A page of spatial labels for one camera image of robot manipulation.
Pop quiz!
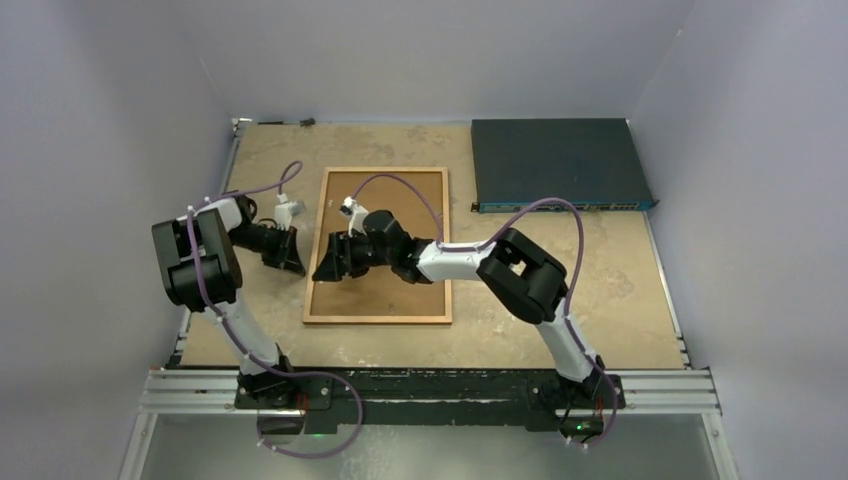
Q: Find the wooden picture frame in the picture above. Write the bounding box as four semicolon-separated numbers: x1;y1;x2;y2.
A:
301;166;454;327

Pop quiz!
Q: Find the aluminium rail base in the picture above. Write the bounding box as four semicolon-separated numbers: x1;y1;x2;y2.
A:
140;368;720;415

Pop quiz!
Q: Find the purple cable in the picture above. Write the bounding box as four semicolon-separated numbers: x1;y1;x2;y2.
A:
186;160;364;460
348;173;620;450

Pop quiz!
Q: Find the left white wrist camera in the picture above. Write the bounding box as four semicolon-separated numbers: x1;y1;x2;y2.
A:
273;193;305;231

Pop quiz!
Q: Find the brown cardboard backing board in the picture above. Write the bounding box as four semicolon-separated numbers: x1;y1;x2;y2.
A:
308;172;448;319

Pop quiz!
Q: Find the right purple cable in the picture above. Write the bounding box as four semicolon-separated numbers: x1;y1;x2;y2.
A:
348;173;620;450

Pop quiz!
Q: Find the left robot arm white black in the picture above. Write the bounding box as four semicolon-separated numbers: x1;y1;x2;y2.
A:
151;195;306;409

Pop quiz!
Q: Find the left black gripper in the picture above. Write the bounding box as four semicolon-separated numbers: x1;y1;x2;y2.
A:
228;224;305;276

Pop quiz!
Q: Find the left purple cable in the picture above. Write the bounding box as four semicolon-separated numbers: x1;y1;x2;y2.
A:
186;160;364;460

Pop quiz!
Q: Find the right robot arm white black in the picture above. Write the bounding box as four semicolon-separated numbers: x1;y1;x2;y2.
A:
312;210;616;407

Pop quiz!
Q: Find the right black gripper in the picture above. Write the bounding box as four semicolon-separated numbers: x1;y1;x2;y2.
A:
314;230;396;283

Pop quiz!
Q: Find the black mounting plate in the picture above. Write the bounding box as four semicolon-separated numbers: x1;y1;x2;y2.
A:
233;367;626;434

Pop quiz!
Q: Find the dark blue network switch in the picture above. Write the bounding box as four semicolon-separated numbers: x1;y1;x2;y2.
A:
470;118;658;214

